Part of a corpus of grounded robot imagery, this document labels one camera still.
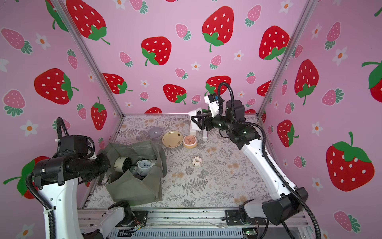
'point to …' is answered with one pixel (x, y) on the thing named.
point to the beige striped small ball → (197, 161)
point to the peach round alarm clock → (189, 141)
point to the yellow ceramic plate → (172, 139)
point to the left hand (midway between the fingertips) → (110, 163)
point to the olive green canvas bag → (125, 188)
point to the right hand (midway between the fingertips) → (194, 117)
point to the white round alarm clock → (143, 167)
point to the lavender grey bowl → (155, 133)
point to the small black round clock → (122, 164)
